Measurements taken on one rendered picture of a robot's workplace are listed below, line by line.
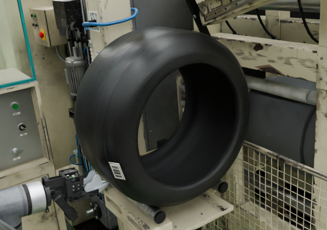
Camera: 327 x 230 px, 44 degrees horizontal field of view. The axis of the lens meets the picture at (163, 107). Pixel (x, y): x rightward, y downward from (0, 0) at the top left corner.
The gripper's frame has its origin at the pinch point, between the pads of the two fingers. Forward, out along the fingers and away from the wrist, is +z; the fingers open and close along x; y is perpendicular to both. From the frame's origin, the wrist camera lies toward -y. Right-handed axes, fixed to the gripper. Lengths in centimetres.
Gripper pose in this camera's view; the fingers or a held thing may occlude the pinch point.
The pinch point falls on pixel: (104, 185)
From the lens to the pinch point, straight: 135.1
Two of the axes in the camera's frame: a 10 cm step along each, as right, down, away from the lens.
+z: 8.3, -1.3, 5.4
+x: -5.6, -2.3, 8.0
